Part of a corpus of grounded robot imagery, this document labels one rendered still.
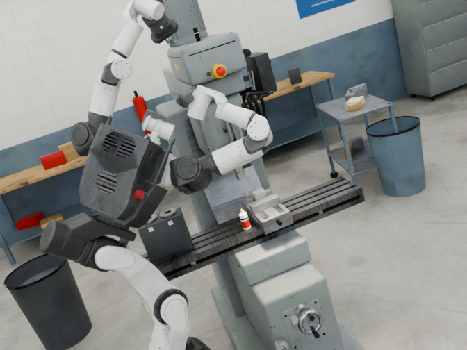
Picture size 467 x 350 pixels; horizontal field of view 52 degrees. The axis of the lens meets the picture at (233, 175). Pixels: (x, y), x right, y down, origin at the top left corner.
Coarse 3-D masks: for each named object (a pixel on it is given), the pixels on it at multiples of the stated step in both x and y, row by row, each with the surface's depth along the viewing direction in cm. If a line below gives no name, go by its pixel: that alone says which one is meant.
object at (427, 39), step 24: (408, 0) 635; (432, 0) 626; (456, 0) 635; (408, 24) 653; (432, 24) 635; (456, 24) 644; (408, 48) 672; (432, 48) 643; (456, 48) 653; (408, 72) 692; (432, 72) 651; (456, 72) 662; (432, 96) 667
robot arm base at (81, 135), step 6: (72, 126) 177; (78, 126) 176; (84, 126) 175; (72, 132) 177; (78, 132) 176; (84, 132) 175; (90, 132) 174; (72, 138) 177; (78, 138) 176; (84, 138) 175; (90, 138) 174; (78, 144) 176; (84, 144) 175; (90, 144) 175; (78, 150) 176; (84, 150) 176
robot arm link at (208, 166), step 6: (204, 156) 169; (210, 156) 167; (204, 162) 167; (210, 162) 167; (204, 168) 166; (210, 168) 166; (216, 168) 166; (204, 174) 168; (216, 174) 168; (198, 180) 166; (204, 180) 170; (192, 186) 170; (198, 186) 171
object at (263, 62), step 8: (256, 56) 245; (264, 56) 246; (248, 64) 259; (256, 64) 246; (264, 64) 247; (256, 72) 250; (264, 72) 248; (272, 72) 249; (256, 80) 255; (264, 80) 249; (272, 80) 250; (256, 88) 260; (264, 88) 250; (272, 88) 251
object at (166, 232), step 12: (156, 216) 234; (168, 216) 231; (180, 216) 230; (144, 228) 229; (156, 228) 230; (168, 228) 231; (180, 228) 232; (144, 240) 231; (156, 240) 232; (168, 240) 233; (180, 240) 234; (156, 252) 234; (168, 252) 235
